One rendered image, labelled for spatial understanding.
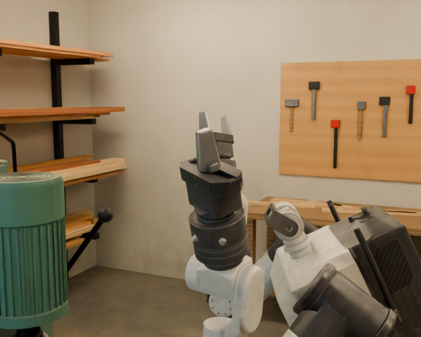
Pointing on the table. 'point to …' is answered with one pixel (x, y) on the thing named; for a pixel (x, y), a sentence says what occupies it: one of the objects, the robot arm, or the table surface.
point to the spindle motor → (25, 249)
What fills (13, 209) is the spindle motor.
